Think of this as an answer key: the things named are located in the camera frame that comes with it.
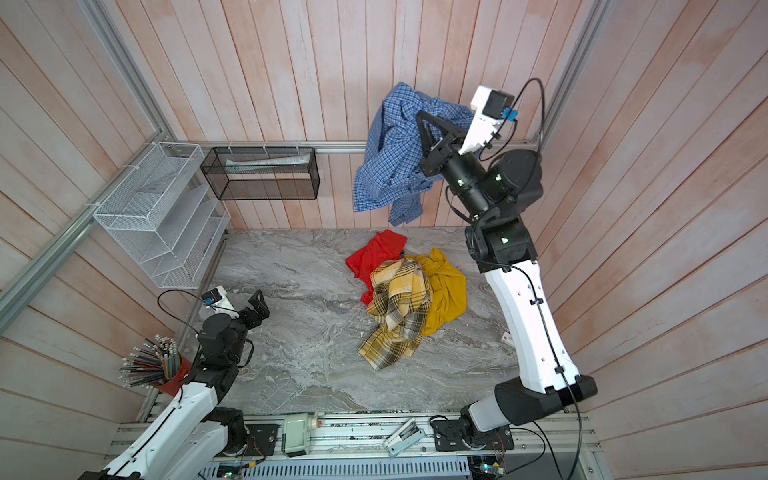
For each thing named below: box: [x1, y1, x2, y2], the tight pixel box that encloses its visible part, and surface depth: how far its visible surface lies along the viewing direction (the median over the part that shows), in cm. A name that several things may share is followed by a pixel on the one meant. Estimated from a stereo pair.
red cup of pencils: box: [118, 334, 192, 397], surface depth 73 cm
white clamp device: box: [384, 418, 426, 456], surface depth 73 cm
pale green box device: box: [281, 413, 311, 454], surface depth 71 cm
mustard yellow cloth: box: [405, 248, 467, 336], surface depth 97 cm
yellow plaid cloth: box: [358, 258, 432, 371], surface depth 87 cm
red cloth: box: [345, 229, 408, 306], surface depth 106 cm
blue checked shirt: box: [353, 82, 474, 227], surface depth 53 cm
